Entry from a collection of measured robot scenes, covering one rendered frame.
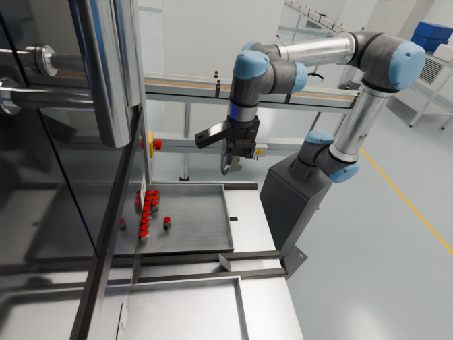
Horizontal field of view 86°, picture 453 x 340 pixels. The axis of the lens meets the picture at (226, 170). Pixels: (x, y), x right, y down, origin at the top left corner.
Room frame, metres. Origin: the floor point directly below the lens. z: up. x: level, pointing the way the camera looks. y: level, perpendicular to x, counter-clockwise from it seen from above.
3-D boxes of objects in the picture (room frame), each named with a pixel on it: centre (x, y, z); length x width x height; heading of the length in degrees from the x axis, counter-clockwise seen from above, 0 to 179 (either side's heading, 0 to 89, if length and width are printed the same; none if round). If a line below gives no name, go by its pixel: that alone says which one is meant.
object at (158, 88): (1.51, -0.06, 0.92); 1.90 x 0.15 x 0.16; 105
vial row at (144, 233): (0.44, 0.21, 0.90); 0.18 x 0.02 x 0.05; 15
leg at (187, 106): (1.40, 0.33, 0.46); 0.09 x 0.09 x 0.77; 15
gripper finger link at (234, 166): (0.56, -0.02, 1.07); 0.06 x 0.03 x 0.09; 105
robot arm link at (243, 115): (0.57, -0.01, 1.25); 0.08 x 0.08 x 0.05
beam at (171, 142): (1.55, -0.20, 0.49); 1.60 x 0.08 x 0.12; 105
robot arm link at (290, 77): (0.64, -0.09, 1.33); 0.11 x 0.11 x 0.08; 31
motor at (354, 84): (1.93, -0.85, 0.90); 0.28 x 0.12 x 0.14; 15
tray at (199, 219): (0.46, 0.13, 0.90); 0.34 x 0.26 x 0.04; 105
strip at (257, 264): (0.35, -0.09, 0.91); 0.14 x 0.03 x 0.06; 106
